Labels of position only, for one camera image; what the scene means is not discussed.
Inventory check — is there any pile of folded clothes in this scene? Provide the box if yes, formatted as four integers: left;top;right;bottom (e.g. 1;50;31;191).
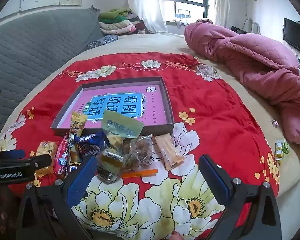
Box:
99;8;150;36

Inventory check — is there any black television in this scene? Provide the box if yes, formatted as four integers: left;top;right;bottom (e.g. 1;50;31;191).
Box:
282;17;300;56

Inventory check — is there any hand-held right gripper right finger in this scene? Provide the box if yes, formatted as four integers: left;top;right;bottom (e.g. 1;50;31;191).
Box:
199;154;282;240

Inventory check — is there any small yellow white packet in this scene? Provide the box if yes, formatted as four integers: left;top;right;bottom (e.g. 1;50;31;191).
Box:
274;141;283;161

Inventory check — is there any cardboard box with pink bottom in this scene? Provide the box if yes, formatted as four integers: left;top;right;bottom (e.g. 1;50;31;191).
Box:
51;76;175;136

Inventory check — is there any dark small snack packet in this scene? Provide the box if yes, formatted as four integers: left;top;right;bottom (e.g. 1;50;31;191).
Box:
97;169;119;185

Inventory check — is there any clear orange-edged snack packet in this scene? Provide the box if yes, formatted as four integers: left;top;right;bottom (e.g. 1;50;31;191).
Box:
121;134;158;178

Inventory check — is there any blue cookie packet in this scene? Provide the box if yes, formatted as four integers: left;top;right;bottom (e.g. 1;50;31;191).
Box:
74;131;110;167

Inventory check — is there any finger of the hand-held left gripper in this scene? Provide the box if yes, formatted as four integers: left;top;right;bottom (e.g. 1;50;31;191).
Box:
0;149;26;160
25;154;52;173

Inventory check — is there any pink quilt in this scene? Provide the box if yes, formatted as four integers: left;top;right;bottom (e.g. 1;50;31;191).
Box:
184;21;300;151

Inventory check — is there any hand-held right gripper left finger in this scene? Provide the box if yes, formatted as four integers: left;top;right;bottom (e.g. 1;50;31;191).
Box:
16;156;98;240

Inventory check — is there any white curtain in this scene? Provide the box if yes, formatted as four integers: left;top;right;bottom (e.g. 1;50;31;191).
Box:
128;0;168;33
212;0;232;27

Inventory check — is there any yellow cartoon cake packet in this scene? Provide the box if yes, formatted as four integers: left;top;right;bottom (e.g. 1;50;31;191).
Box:
68;111;88;165

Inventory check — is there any grey quilted headboard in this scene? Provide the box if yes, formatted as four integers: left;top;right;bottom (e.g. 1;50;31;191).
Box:
0;6;104;150

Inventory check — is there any brown chocolate bar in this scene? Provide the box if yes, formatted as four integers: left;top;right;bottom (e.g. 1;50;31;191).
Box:
66;164;82;174

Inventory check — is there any beige wafer packet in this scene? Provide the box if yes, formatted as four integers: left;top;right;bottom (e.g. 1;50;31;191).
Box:
152;133;186;172

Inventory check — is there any dark patterned pillow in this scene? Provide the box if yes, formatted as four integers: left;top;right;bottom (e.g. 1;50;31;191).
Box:
86;35;119;51

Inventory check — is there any yellow crispy snack packet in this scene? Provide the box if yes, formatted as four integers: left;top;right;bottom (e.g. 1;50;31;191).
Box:
35;141;58;178

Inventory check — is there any pale green cake packet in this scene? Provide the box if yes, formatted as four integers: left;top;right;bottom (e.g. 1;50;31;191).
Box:
101;111;145;151

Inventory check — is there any red sausage packet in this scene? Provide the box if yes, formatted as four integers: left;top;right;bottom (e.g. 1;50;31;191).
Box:
53;134;70;179

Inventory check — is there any red floral blanket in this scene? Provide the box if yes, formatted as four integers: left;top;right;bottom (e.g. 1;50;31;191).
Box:
0;52;280;240

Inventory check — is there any black bag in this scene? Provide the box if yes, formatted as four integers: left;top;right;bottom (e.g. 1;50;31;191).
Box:
231;26;248;35

